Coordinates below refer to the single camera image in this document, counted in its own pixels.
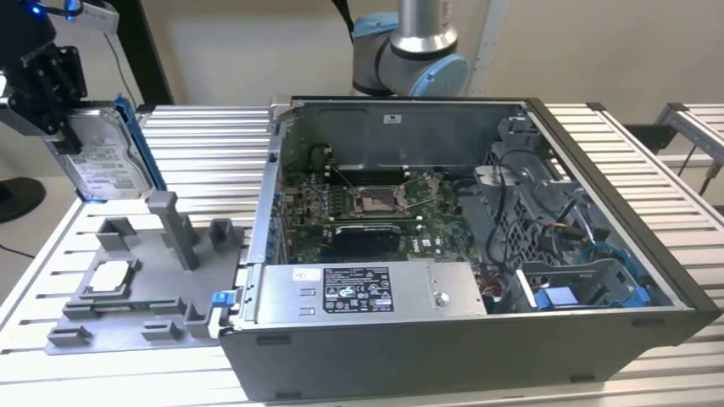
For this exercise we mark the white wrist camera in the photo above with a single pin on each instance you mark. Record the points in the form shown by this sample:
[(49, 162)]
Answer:
[(96, 15)]

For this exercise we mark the silver power supply unit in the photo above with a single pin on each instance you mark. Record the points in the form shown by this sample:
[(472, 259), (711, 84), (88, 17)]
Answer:
[(283, 292)]

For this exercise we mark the black round stand base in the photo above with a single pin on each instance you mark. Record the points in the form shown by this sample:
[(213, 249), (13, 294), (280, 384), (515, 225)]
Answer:
[(20, 199)]

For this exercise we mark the grey parts rack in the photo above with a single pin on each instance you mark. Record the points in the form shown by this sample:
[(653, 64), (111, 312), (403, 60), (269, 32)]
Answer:
[(149, 275)]

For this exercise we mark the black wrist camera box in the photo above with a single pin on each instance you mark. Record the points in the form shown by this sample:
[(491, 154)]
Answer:
[(25, 21)]

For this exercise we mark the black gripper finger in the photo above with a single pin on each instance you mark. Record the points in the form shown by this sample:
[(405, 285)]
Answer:
[(69, 137)]

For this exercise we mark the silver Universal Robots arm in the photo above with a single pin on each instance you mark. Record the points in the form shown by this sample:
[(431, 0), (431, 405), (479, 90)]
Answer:
[(412, 51)]

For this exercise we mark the black vertical post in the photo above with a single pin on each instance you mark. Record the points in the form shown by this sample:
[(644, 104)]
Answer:
[(147, 51)]

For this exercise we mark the metal slat side table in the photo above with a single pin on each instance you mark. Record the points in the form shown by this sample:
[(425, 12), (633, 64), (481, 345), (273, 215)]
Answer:
[(699, 123)]

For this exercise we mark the open grey PC case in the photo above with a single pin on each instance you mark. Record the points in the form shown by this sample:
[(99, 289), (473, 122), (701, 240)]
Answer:
[(396, 364)]

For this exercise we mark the silver CPU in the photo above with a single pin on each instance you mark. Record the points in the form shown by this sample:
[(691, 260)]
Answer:
[(109, 275)]

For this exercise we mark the blue disk carrier in bay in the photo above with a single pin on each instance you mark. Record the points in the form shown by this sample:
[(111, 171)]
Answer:
[(557, 299)]

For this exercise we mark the black graphics card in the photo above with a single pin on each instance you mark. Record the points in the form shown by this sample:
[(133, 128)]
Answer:
[(364, 239)]

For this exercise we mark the blue case latch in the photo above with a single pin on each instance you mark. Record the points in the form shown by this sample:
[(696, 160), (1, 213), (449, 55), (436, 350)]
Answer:
[(221, 298)]

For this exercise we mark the green motherboard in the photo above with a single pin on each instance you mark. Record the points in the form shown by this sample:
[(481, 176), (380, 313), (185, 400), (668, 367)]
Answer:
[(441, 241)]

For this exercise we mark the hard disk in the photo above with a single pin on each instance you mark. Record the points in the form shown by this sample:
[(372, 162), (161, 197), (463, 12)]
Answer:
[(109, 165)]

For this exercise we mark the grey metal disk bay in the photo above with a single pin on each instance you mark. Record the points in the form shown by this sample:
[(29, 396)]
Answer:
[(509, 203)]

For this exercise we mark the CPU socket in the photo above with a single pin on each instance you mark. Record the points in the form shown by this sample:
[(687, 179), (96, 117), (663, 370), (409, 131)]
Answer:
[(376, 201)]

